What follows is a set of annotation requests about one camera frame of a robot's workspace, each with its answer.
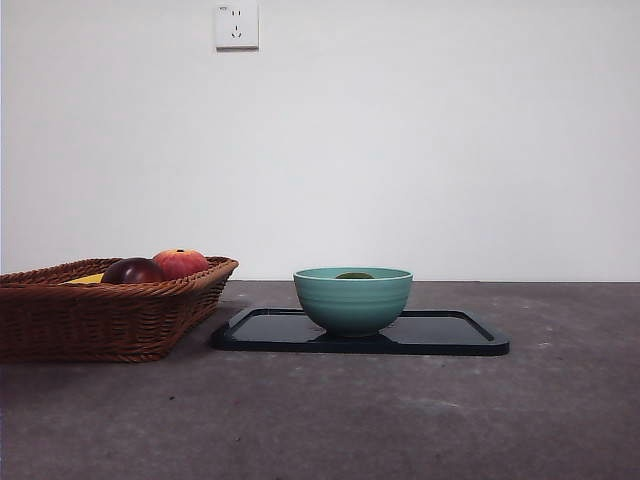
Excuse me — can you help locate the teal ceramic bowl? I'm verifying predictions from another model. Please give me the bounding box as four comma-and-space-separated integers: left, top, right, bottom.
292, 267, 415, 339

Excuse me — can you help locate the red orange peach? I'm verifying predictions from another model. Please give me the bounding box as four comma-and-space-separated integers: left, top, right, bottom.
152, 248, 210, 280

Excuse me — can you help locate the black rectangular tray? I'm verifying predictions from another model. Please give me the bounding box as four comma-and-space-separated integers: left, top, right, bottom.
209, 307, 512, 357

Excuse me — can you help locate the dark purple plum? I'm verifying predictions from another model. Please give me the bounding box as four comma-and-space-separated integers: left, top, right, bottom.
101, 257, 165, 285

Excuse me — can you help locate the brown wicker basket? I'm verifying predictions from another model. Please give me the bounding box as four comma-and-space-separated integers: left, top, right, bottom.
0, 256, 240, 365

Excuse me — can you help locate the white wall socket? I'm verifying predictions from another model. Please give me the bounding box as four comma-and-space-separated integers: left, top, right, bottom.
215, 2, 260, 51

